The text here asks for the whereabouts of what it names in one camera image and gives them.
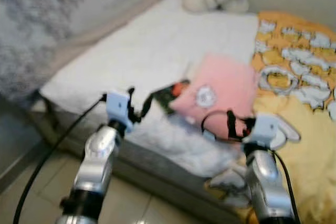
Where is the pink square pillow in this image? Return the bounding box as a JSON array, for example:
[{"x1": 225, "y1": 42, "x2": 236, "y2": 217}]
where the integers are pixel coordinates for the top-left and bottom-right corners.
[{"x1": 169, "y1": 52, "x2": 259, "y2": 142}]

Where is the dark book with red cover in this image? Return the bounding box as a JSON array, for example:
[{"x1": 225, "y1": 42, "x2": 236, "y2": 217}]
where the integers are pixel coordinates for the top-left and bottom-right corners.
[{"x1": 152, "y1": 79, "x2": 191, "y2": 116}]

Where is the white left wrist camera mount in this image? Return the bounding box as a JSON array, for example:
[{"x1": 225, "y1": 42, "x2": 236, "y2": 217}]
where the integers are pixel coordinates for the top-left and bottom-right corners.
[{"x1": 105, "y1": 89, "x2": 132, "y2": 125}]

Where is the pale yellow blanket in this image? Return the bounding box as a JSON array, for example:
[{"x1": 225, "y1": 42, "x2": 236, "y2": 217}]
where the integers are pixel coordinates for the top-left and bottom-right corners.
[{"x1": 204, "y1": 94, "x2": 336, "y2": 224}]

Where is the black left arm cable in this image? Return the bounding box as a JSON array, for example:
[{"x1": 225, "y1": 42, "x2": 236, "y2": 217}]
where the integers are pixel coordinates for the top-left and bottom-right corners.
[{"x1": 13, "y1": 94, "x2": 109, "y2": 224}]

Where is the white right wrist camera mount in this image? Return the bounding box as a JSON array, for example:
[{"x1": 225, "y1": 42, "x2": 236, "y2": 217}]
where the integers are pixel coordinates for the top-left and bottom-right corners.
[{"x1": 246, "y1": 113, "x2": 280, "y2": 147}]

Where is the grey padded headboard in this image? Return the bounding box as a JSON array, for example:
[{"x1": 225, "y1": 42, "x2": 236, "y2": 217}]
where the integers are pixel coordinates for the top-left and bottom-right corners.
[{"x1": 0, "y1": 0, "x2": 170, "y2": 105}]

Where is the grey bed frame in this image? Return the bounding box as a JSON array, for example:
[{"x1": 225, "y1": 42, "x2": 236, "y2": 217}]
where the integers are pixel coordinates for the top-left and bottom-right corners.
[{"x1": 30, "y1": 97, "x2": 247, "y2": 224}]

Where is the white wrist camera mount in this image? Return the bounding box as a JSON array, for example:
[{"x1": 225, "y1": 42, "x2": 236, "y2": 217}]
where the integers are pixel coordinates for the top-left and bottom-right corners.
[
  {"x1": 105, "y1": 89, "x2": 132, "y2": 125},
  {"x1": 246, "y1": 113, "x2": 280, "y2": 147}
]

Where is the orange patterned blanket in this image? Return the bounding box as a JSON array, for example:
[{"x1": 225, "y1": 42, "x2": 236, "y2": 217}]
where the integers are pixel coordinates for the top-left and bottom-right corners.
[{"x1": 250, "y1": 10, "x2": 336, "y2": 123}]

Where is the white fluffy bed blanket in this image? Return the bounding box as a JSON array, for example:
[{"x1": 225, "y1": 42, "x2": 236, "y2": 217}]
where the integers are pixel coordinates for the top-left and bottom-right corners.
[{"x1": 39, "y1": 0, "x2": 261, "y2": 178}]

